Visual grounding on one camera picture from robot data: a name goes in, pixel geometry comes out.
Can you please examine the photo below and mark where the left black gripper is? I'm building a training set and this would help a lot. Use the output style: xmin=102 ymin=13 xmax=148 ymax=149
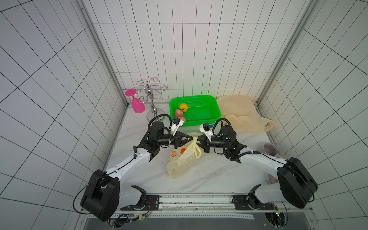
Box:
xmin=159 ymin=131 xmax=193 ymax=149

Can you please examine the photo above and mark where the yellow printed plastic bag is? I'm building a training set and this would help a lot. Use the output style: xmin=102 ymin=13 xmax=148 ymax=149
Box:
xmin=166 ymin=137 xmax=202 ymax=179

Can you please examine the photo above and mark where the plain beige plastic bag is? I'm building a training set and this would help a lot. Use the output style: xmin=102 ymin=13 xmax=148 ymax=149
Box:
xmin=217 ymin=95 xmax=275 ymax=134

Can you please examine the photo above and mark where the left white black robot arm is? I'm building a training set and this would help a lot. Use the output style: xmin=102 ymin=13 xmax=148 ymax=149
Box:
xmin=80 ymin=121 xmax=193 ymax=222

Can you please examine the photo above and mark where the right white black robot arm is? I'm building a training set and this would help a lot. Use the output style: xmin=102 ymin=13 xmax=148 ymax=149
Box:
xmin=197 ymin=123 xmax=318 ymax=210

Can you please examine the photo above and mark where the yellow bell pepper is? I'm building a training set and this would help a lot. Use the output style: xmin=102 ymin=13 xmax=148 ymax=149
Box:
xmin=179 ymin=103 xmax=188 ymax=112

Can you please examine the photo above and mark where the green plastic basket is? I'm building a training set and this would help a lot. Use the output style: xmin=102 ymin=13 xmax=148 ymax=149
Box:
xmin=169 ymin=95 xmax=221 ymax=127

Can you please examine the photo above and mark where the pink plastic wine glass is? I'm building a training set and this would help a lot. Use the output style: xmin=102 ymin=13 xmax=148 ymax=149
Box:
xmin=125 ymin=89 xmax=145 ymax=114

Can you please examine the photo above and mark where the silver metal glass rack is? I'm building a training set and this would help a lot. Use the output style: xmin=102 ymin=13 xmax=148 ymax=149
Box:
xmin=136 ymin=77 xmax=167 ymax=121

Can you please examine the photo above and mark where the purple mug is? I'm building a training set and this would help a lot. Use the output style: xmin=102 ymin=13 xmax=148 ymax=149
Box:
xmin=263 ymin=143 xmax=281 ymax=158

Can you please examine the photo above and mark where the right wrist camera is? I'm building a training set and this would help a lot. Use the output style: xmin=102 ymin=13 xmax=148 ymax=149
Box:
xmin=199 ymin=123 xmax=213 ymax=141

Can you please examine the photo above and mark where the aluminium mounting rail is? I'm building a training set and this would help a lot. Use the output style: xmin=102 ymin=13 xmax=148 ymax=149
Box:
xmin=96 ymin=194 xmax=312 ymax=222

